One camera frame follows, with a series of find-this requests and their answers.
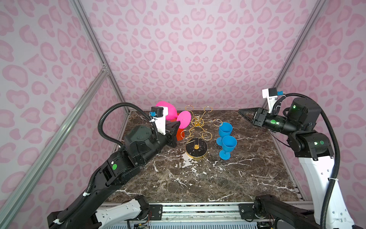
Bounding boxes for red wine glass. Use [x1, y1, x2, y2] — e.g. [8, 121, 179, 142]
[176, 129, 185, 141]

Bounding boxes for gold wire glass rack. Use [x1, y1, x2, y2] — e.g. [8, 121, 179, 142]
[183, 105, 223, 160]

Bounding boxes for blue wine glass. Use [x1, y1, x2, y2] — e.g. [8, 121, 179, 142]
[216, 122, 233, 146]
[219, 135, 237, 160]

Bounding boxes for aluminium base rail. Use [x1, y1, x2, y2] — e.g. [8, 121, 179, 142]
[76, 201, 315, 229]

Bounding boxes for blue wine glass front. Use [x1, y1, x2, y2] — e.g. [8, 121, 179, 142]
[219, 135, 237, 160]

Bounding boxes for aluminium corner post right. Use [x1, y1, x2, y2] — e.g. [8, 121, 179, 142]
[272, 0, 328, 89]

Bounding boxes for aluminium corner post left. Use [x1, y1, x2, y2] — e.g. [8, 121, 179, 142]
[70, 0, 125, 102]

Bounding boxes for aluminium corner post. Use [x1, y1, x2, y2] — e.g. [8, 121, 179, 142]
[70, 0, 125, 102]
[272, 0, 328, 89]

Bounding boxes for aluminium diagonal brace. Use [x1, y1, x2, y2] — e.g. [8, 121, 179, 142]
[1, 69, 110, 229]

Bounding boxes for magenta wine glass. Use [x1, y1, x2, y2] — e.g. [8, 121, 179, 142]
[156, 101, 192, 129]

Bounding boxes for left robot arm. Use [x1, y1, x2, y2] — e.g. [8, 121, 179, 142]
[47, 121, 180, 229]

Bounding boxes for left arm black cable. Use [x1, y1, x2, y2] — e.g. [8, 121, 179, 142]
[48, 102, 159, 229]

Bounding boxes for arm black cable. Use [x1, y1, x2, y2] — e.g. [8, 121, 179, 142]
[48, 102, 159, 229]
[271, 93, 341, 229]

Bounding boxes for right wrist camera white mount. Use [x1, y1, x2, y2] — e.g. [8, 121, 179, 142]
[262, 87, 283, 113]

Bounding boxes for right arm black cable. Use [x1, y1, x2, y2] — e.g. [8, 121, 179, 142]
[271, 93, 341, 229]

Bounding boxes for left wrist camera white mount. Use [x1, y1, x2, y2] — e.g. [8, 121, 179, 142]
[149, 106, 168, 135]

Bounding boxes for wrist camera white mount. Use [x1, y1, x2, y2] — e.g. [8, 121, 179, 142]
[149, 106, 168, 135]
[262, 87, 283, 113]

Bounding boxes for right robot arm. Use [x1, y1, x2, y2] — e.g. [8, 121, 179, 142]
[238, 97, 358, 229]

